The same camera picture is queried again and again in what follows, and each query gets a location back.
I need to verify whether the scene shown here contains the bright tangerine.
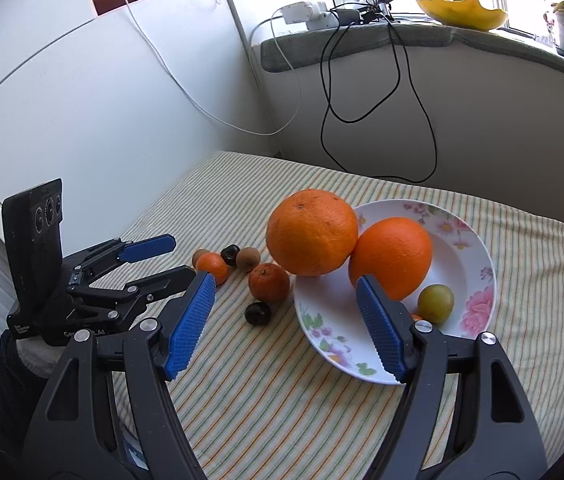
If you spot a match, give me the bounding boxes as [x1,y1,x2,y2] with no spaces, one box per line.
[196,252,230,286]

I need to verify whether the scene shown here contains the large rough-skinned orange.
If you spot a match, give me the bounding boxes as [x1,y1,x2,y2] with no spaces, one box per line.
[266,188,360,277]

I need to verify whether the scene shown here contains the grey power adapter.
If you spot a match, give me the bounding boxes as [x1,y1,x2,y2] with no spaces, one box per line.
[334,7,363,26]

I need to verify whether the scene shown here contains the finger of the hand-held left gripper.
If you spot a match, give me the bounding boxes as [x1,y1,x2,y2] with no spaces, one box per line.
[64,234,177,281]
[67,266,197,331]

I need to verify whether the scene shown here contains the yellow bowl on windowsill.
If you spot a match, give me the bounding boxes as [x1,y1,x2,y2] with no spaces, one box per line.
[416,0,509,31]

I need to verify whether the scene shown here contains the dark-spotted tangerine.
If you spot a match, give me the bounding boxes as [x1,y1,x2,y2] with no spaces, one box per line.
[248,263,291,304]

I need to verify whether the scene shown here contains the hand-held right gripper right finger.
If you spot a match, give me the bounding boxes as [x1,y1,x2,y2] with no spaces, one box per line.
[355,275,548,480]

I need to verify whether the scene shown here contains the striped tablecloth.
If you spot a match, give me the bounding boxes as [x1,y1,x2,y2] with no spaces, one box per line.
[107,151,564,480]

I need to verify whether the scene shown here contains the smooth round orange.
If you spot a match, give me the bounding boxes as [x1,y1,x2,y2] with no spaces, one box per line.
[348,217,433,302]

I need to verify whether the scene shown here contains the black cable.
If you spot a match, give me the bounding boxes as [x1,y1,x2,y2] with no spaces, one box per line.
[320,0,438,184]

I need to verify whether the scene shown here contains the green plum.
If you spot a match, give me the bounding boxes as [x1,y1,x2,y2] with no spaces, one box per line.
[417,284,455,324]

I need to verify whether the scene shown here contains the white cabinet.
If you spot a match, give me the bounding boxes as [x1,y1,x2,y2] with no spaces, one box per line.
[0,0,283,376]

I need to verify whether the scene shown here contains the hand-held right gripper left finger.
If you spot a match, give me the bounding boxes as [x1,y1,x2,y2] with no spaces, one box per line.
[21,271,217,480]

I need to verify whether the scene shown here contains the thin white cable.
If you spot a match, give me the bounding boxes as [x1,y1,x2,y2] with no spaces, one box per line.
[112,0,303,136]

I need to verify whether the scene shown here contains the person's left forearm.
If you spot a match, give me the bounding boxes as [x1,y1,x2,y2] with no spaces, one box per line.
[0,332,65,461]

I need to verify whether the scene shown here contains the white power strip cord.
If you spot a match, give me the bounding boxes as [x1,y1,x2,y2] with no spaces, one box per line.
[247,7,287,156]

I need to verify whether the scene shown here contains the floral white plate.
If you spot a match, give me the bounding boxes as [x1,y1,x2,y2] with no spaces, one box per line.
[293,199,497,386]

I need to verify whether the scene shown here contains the white power strip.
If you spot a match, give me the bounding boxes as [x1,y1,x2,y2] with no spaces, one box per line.
[282,1,337,31]

